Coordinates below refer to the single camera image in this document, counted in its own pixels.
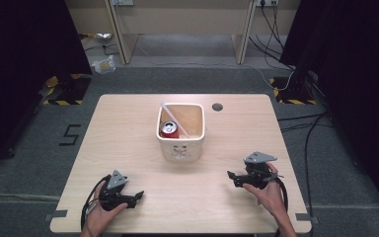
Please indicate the person's right hand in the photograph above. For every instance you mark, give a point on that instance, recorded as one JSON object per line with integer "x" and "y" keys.
{"x": 269, "y": 197}

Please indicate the cream square bin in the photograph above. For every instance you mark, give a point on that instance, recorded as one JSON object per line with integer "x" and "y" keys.
{"x": 181, "y": 146}

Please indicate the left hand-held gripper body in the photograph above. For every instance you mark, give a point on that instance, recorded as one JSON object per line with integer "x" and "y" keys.
{"x": 113, "y": 194}

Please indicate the yellow black striped base plate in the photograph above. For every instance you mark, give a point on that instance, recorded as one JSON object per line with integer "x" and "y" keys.
{"x": 292, "y": 95}
{"x": 66, "y": 90}

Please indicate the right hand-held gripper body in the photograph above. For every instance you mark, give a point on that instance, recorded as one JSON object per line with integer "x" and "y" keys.
{"x": 256, "y": 173}

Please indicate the grey table grommet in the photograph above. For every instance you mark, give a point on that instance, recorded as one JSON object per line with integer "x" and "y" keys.
{"x": 217, "y": 107}

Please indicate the person's left hand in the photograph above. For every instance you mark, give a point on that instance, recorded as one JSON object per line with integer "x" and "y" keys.
{"x": 100, "y": 215}

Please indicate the grey tape strip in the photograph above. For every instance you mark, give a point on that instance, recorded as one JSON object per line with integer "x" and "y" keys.
{"x": 56, "y": 215}
{"x": 306, "y": 217}

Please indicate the crumpled foil wrapper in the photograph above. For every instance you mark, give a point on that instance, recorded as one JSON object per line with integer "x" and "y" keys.
{"x": 101, "y": 36}

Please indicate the red soda can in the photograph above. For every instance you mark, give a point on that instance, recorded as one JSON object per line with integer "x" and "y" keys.
{"x": 169, "y": 129}

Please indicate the wall power socket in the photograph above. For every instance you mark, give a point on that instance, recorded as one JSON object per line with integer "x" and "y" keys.
{"x": 267, "y": 2}
{"x": 122, "y": 2}

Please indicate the white straw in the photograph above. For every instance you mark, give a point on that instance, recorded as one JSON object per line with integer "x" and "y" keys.
{"x": 174, "y": 118}

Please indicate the black curtain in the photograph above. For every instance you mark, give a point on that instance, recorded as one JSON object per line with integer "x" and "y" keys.
{"x": 23, "y": 65}
{"x": 358, "y": 82}

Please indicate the crumpled clear plastic wrapper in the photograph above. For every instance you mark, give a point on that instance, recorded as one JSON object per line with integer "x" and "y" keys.
{"x": 104, "y": 65}

